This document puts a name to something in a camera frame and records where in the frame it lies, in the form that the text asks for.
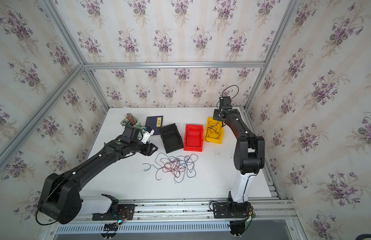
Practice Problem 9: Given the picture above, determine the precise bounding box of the blue wire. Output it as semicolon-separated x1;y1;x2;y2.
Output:
142;152;200;184

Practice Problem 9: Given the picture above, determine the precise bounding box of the black plastic bin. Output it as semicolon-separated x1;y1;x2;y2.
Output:
159;124;183;154

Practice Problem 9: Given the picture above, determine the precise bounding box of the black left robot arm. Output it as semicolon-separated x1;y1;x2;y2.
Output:
36;126;158;224

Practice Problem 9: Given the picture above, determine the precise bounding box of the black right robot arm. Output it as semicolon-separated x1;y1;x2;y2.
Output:
213;109;265;204

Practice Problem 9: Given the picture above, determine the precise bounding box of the yellow plastic bin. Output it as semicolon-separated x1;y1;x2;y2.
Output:
204;117;224;145

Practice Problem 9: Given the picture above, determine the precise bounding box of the dark blue book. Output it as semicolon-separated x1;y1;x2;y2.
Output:
145;116;163;136

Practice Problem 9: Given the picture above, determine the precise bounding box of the green pen cup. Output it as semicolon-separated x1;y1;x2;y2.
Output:
133;119;143;129

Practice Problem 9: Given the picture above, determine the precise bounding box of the red plastic bin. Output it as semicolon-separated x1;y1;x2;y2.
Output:
183;124;204;152

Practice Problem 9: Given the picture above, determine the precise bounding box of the coloured pencils bundle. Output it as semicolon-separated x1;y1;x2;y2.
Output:
120;113;138;127

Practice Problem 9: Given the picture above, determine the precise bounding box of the white ventilation grille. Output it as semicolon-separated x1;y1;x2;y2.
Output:
56;221;231;235

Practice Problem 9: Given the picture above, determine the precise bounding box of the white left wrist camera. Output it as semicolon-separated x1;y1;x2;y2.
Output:
140;126;154;144

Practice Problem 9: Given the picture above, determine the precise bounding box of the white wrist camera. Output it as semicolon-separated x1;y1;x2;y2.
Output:
219;97;232;111
140;126;154;144

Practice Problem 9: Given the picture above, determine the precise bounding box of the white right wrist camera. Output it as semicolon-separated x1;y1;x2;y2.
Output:
219;97;232;111

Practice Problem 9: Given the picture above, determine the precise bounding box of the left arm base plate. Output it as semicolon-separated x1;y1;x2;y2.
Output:
92;204;136;221

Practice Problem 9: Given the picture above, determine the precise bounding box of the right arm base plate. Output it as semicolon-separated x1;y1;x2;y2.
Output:
209;201;254;219

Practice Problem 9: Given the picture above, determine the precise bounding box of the aluminium rail frame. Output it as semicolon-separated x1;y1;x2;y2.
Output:
47;197;297;224

